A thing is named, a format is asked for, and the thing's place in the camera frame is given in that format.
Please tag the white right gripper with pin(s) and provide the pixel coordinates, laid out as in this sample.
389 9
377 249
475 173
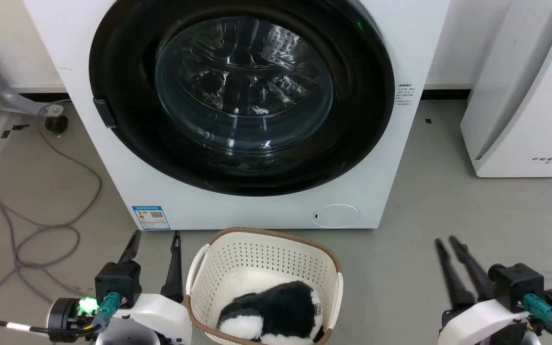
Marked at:
482 323

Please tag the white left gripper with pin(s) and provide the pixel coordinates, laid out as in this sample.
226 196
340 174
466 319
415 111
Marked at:
161 316

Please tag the black round washer door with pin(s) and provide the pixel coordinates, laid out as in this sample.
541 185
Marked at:
122 72

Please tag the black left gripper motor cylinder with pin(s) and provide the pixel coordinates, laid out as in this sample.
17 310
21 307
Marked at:
63 318

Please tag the white front-load washing machine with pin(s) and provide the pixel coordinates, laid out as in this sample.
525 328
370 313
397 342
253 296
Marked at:
257 211

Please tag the blue energy label sticker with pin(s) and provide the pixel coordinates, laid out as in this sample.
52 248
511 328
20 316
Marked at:
151 218

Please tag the cream perforated laundry basket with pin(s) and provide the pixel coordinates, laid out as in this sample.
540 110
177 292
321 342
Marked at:
257 258

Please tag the black and white plush toy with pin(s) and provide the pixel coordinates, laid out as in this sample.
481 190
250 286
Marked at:
281 306

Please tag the oval drain filter cover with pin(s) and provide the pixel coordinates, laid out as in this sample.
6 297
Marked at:
337 216

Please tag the black round desk foot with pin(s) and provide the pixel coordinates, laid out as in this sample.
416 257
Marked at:
56 124

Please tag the black floor tape strip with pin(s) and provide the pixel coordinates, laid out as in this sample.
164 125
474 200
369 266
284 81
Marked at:
17 128

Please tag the white text label sticker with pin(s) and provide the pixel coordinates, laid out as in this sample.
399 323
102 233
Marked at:
405 94

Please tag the white air purifier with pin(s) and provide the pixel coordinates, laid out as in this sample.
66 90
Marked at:
534 96

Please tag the grey metal desk leg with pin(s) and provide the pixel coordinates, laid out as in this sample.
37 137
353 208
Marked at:
3 91

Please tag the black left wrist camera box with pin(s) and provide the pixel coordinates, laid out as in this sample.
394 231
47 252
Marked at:
118 282

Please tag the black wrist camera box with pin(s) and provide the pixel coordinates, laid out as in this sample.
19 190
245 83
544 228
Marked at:
118 282
515 285

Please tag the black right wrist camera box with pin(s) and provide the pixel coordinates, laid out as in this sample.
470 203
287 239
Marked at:
515 285

